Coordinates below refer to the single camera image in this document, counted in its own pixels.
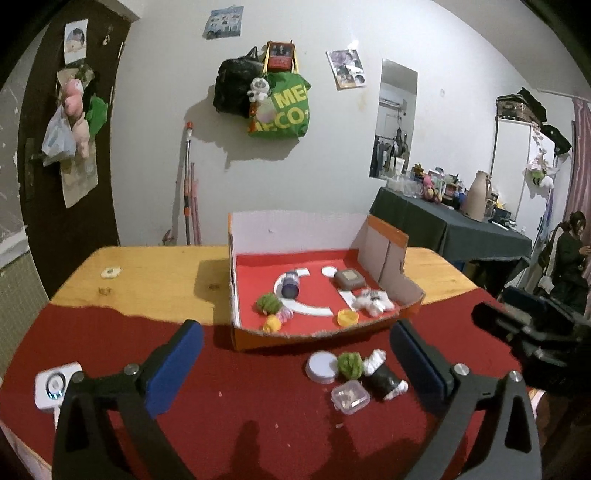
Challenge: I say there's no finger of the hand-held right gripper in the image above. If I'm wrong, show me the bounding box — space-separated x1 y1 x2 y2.
471 302 525 340
502 286 578 324

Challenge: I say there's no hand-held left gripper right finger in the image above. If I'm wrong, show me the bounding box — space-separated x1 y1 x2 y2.
390 318 542 480

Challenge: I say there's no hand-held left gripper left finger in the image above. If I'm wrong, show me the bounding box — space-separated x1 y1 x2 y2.
53 318 205 480

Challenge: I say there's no black roll with white ends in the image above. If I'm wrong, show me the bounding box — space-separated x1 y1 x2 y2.
363 349 409 401

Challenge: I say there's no green yarn ball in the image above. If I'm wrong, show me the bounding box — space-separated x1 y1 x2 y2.
337 352 364 381
255 293 282 315

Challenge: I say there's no white fluffy star plush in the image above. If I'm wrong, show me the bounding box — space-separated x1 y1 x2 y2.
353 288 395 317

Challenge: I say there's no clear plastic box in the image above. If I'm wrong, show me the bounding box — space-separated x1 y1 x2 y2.
331 380 370 415

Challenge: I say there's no round silver tin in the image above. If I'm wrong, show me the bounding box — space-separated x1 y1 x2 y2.
305 352 338 385

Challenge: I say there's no pink and yellow toy figurine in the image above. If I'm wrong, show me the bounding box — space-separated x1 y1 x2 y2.
263 308 294 333

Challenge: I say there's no brown grey square case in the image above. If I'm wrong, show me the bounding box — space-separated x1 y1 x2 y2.
334 270 365 291

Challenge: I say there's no orange cardboard box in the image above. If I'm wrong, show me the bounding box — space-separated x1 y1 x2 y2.
228 211 424 352

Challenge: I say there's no red knitted mat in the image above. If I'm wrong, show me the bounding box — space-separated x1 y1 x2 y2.
0 302 550 480

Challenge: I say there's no dark green covered table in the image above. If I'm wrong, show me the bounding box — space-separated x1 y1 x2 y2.
369 186 533 296

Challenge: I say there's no beige vase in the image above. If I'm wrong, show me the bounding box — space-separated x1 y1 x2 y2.
462 170 492 222

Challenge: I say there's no white square device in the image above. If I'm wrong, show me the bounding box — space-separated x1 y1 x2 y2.
35 361 84 412

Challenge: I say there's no white wardrobe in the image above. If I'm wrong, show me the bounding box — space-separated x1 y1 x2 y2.
492 121 532 232

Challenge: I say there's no row of small bottles and toys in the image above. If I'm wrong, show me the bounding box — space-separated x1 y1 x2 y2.
385 161 465 206

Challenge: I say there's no dark brown door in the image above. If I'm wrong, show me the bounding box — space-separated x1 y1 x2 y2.
18 0 139 301

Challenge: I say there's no pink curtain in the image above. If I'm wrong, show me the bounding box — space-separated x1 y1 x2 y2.
570 97 591 222

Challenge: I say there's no mop pole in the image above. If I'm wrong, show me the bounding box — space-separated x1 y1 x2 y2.
183 121 194 245

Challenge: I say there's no beige hanging cloth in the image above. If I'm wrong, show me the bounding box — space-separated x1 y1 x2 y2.
61 154 99 208

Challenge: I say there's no patterned suitcase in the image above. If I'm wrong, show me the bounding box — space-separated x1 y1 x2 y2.
496 92 548 124

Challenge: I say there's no pink plush toy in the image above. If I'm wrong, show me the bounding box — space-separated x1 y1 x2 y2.
71 113 90 158
62 78 86 116

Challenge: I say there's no clear plastic bag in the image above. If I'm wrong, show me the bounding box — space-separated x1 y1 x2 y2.
41 106 77 166

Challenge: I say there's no green plush toy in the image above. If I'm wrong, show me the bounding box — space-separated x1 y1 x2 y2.
85 95 110 137

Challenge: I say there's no green tote bag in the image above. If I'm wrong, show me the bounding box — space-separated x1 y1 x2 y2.
248 73 312 139

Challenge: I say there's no black bag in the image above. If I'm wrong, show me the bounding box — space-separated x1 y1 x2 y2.
213 46 266 116

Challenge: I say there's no red framed picture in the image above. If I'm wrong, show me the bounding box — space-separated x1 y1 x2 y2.
266 41 296 72

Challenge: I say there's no door photo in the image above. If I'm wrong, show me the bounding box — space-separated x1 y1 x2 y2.
65 19 89 64

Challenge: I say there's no wall mirror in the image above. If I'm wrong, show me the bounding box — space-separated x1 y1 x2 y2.
368 58 419 181

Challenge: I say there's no door handle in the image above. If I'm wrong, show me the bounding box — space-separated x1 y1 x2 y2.
25 138 44 199

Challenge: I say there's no white plush keychain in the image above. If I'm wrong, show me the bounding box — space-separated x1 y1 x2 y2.
247 77 271 103

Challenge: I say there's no wall photo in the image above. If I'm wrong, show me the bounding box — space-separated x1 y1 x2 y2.
326 48 368 90

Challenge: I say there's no blue wall poster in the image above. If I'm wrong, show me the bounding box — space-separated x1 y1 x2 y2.
204 6 244 40

